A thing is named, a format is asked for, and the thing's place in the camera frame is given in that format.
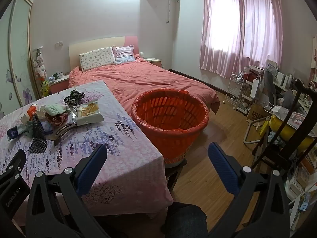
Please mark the grey green cloth scrap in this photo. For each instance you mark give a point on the grey green cloth scrap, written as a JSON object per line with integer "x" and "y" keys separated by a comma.
{"x": 29, "y": 129}

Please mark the black mesh net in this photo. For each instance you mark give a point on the black mesh net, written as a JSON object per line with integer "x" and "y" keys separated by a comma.
{"x": 38, "y": 133}

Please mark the yellow paper bag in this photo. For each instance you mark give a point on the yellow paper bag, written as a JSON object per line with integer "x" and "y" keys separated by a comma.
{"x": 263, "y": 129}

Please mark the blue white packet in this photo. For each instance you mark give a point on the blue white packet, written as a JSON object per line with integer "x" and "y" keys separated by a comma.
{"x": 14, "y": 133}

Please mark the bed with salmon duvet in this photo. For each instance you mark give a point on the bed with salmon duvet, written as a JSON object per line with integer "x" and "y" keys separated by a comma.
{"x": 148, "y": 76}

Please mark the dark wooden chair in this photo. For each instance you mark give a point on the dark wooden chair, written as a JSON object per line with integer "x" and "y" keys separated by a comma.
{"x": 294, "y": 129}

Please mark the white floral pillow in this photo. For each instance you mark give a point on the white floral pillow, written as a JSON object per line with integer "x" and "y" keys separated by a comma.
{"x": 97, "y": 58}

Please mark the wardrobe with flower print door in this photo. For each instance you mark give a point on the wardrobe with flower print door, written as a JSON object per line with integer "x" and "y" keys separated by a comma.
{"x": 17, "y": 67}

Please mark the yellow cushion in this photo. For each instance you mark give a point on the yellow cushion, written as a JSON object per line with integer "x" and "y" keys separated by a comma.
{"x": 279, "y": 126}

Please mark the white air conditioner pipe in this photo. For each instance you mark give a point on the white air conditioner pipe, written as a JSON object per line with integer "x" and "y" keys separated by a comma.
{"x": 169, "y": 10}

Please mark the dark wooden stool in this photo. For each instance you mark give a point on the dark wooden stool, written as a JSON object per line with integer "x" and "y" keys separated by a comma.
{"x": 173, "y": 176}

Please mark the mint green cloth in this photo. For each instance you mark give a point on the mint green cloth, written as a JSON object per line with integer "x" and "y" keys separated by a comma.
{"x": 57, "y": 109}

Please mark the white rolling cart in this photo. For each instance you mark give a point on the white rolling cart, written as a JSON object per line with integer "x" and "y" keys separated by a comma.
{"x": 244, "y": 99}

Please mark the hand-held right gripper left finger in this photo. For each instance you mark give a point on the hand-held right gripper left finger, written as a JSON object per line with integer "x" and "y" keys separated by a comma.
{"x": 91, "y": 168}

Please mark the pink bookshelf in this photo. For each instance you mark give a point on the pink bookshelf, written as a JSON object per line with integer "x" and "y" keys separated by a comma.
{"x": 314, "y": 59}

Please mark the brown paper bag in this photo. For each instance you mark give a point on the brown paper bag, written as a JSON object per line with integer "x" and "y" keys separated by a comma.
{"x": 256, "y": 114}

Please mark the red floral fabric item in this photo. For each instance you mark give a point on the red floral fabric item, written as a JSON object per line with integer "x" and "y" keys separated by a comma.
{"x": 57, "y": 121}

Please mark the white paper bag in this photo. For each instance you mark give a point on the white paper bag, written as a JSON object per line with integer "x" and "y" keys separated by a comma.
{"x": 255, "y": 88}

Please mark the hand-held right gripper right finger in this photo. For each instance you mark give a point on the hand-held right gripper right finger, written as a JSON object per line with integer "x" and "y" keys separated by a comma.
{"x": 223, "y": 168}

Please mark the white metal tube frame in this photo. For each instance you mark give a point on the white metal tube frame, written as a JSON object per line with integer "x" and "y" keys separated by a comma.
{"x": 247, "y": 131}

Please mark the snack tray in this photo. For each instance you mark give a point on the snack tray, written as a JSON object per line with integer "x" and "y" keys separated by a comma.
{"x": 88, "y": 114}

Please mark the plush toy bouquet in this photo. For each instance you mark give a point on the plush toy bouquet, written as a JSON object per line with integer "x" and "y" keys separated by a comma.
{"x": 39, "y": 64}

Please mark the person's leg in dark trousers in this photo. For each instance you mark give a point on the person's leg in dark trousers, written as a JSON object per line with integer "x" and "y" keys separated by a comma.
{"x": 185, "y": 220}

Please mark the pink white nightstand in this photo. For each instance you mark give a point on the pink white nightstand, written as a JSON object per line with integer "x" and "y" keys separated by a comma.
{"x": 59, "y": 85}

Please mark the white mug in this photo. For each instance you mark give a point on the white mug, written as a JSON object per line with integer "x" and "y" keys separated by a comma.
{"x": 60, "y": 74}

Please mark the pink striped pillow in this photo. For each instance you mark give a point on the pink striped pillow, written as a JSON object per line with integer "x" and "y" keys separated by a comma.
{"x": 123, "y": 53}

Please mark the beige nightstand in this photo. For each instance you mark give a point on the beige nightstand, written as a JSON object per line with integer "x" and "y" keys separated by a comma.
{"x": 153, "y": 61}

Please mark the white tissue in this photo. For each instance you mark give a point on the white tissue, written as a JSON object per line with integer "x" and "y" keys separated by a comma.
{"x": 26, "y": 119}

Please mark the orange laundry basket red liner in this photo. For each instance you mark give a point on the orange laundry basket red liner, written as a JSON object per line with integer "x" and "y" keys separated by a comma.
{"x": 173, "y": 138}

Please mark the beige pink headboard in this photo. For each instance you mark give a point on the beige pink headboard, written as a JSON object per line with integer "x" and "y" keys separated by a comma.
{"x": 99, "y": 43}

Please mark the pink curtain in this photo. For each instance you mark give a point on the pink curtain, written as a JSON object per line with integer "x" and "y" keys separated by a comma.
{"x": 235, "y": 29}

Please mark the black floral cloth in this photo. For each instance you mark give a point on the black floral cloth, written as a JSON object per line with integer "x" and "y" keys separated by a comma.
{"x": 74, "y": 96}

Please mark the yellow green plush toy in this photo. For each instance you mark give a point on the yellow green plush toy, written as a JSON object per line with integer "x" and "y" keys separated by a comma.
{"x": 45, "y": 88}

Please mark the newspaper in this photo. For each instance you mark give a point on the newspaper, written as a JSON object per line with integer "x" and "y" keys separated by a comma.
{"x": 297, "y": 119}

